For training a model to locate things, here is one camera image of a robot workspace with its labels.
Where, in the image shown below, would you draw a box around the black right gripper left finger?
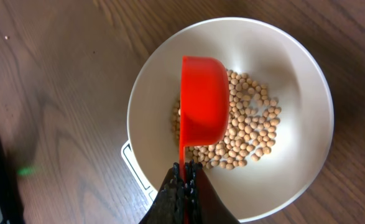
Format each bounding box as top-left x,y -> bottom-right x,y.
139,162 -> 185,224

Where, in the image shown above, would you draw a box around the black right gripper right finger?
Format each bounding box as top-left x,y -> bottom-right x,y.
185,161 -> 239,224

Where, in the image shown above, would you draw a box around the red plastic measuring scoop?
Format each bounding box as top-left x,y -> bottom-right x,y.
179,56 -> 229,223

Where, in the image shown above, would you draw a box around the white digital kitchen scale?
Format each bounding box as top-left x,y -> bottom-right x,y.
121,140 -> 157,203

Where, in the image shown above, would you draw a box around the soybeans in bowl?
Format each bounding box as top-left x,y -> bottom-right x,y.
185,70 -> 281,170

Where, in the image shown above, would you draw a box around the cream ceramic bowl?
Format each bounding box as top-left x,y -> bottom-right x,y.
127,17 -> 334,222

